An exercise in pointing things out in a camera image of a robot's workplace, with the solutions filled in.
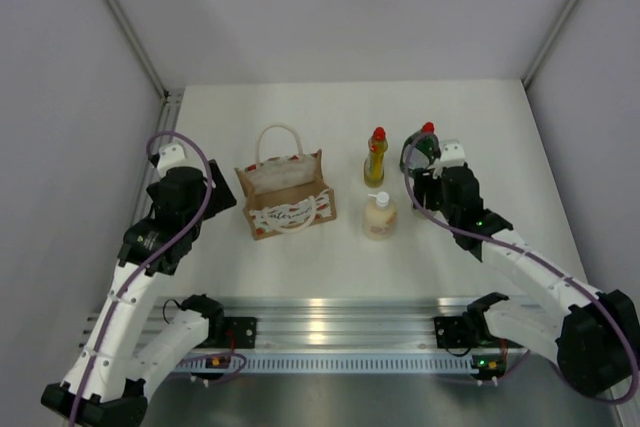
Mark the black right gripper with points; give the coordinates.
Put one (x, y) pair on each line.
(425, 181)

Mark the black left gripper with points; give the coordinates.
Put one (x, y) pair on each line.
(220, 197)

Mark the green bottle red cap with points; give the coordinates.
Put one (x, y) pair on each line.
(426, 150)

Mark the burlap canvas bag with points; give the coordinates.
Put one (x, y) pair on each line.
(285, 194)

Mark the cream pump lotion bottle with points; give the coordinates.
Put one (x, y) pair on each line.
(380, 216)

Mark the yellow oil bottle red cap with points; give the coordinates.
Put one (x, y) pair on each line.
(373, 169)

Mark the white-capped pale green bottle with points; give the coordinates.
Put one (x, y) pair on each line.
(417, 205)

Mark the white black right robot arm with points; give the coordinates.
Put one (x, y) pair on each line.
(590, 337)

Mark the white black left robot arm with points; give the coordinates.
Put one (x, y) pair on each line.
(112, 382)

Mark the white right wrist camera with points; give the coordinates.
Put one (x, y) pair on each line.
(452, 154)

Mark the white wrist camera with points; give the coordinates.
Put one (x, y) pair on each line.
(452, 154)
(169, 156)

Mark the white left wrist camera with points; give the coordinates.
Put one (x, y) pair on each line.
(169, 156)

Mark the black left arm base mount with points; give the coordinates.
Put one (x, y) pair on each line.
(239, 333)

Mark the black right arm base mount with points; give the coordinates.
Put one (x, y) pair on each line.
(459, 333)

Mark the aluminium frame rail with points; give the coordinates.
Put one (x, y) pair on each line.
(316, 325)

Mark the perforated cable duct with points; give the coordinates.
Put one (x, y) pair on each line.
(434, 363)

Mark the right corner aluminium post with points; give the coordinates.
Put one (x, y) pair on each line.
(560, 22)

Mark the corner aluminium post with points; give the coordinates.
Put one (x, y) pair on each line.
(560, 22)
(135, 45)

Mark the left corner aluminium post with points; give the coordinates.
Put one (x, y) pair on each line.
(135, 45)

